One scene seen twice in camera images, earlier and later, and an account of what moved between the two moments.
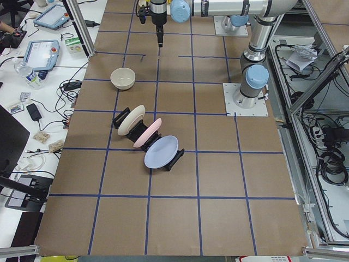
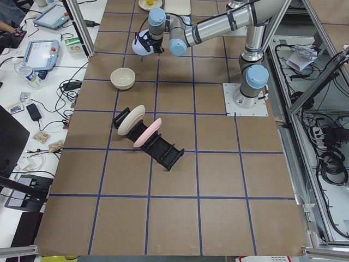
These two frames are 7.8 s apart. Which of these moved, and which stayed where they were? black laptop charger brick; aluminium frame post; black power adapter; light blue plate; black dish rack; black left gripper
Moved: black left gripper; light blue plate
Stayed: black laptop charger brick; black power adapter; aluminium frame post; black dish rack
